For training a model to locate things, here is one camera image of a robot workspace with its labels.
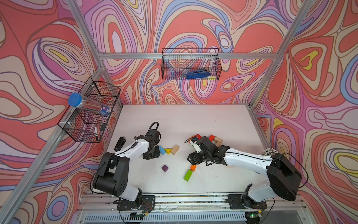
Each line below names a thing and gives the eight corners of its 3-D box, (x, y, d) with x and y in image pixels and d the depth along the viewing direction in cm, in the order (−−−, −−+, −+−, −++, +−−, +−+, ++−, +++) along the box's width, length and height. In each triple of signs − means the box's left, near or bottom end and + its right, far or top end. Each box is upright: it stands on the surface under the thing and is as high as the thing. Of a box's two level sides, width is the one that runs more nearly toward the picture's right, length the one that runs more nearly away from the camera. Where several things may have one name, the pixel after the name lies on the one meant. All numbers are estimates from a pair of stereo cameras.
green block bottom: (182, 178, 84) (182, 177, 82) (188, 170, 87) (188, 168, 85) (187, 182, 83) (187, 180, 81) (192, 173, 86) (193, 171, 84)
